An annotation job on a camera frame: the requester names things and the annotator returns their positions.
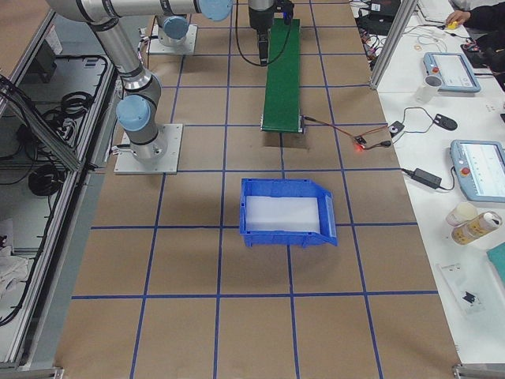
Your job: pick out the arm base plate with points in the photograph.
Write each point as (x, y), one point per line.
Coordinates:
(162, 44)
(158, 157)

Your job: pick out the blue plastic bin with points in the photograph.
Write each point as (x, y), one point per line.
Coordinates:
(289, 212)

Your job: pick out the lower teach pendant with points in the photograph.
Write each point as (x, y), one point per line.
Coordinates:
(479, 168)

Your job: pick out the aluminium frame post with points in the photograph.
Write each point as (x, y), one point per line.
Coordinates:
(397, 29)

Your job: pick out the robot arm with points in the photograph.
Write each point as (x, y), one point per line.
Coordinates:
(136, 112)
(174, 27)

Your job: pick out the small red-lit sensor board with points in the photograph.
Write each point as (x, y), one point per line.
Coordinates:
(360, 143)

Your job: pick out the upper teach pendant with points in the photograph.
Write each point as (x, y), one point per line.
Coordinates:
(454, 71)

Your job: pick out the white paper cup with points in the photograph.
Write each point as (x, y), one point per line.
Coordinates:
(428, 89)

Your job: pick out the yellow snack bottle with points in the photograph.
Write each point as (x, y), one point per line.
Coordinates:
(476, 228)

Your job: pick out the teach pendant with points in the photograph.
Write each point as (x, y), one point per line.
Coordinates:
(454, 71)
(479, 168)

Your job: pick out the black power adapter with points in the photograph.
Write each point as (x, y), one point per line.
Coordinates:
(423, 177)

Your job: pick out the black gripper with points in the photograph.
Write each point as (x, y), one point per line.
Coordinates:
(259, 19)

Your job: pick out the green conveyor belt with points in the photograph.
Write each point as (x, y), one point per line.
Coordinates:
(282, 111)

